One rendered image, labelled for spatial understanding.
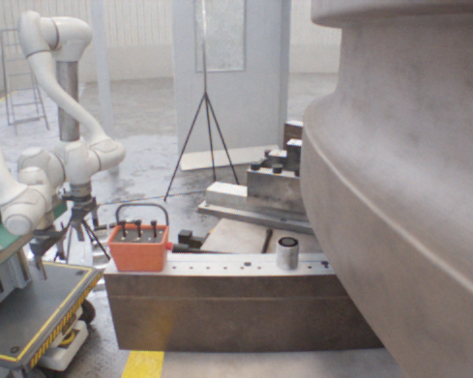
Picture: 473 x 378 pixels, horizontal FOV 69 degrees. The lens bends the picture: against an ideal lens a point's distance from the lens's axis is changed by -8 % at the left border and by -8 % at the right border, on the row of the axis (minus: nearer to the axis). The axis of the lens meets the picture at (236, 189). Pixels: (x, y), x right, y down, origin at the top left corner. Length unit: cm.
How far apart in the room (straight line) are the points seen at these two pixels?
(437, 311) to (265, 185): 169
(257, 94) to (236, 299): 339
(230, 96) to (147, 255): 327
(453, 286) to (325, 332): 92
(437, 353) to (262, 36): 404
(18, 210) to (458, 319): 108
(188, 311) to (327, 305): 51
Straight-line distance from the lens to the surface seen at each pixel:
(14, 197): 120
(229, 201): 248
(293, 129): 345
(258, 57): 443
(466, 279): 64
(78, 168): 155
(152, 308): 142
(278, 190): 223
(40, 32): 166
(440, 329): 70
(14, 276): 208
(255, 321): 143
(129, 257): 132
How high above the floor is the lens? 145
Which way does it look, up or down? 23 degrees down
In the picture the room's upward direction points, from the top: straight up
